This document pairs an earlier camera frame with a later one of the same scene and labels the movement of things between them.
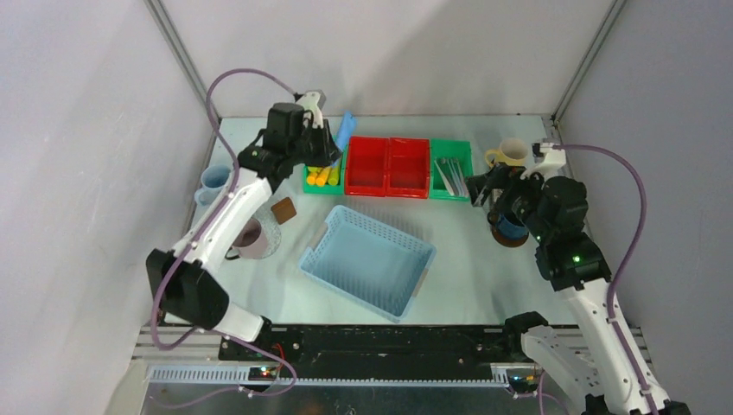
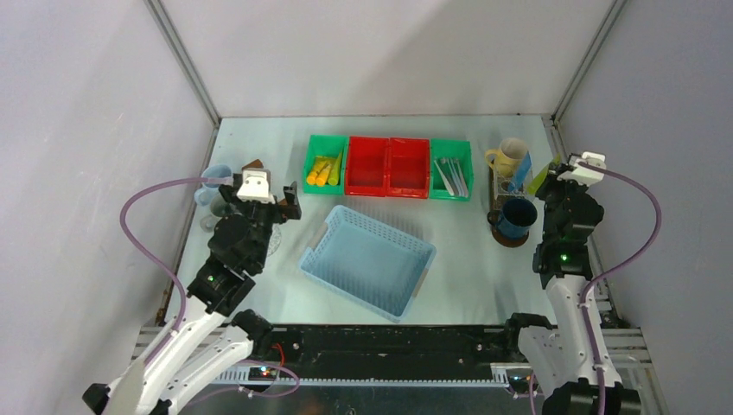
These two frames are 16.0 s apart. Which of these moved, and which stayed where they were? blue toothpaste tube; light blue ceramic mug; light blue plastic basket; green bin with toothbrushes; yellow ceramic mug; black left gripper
Moved: blue toothpaste tube; black left gripper
Stayed: light blue plastic basket; yellow ceramic mug; light blue ceramic mug; green bin with toothbrushes
